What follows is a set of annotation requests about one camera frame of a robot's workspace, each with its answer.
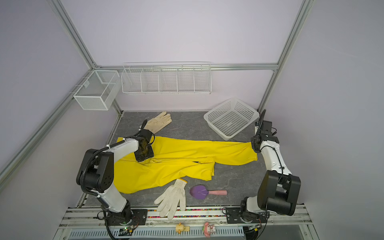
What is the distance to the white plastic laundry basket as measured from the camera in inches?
43.4

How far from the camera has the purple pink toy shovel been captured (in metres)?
0.81

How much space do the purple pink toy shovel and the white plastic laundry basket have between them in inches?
16.0
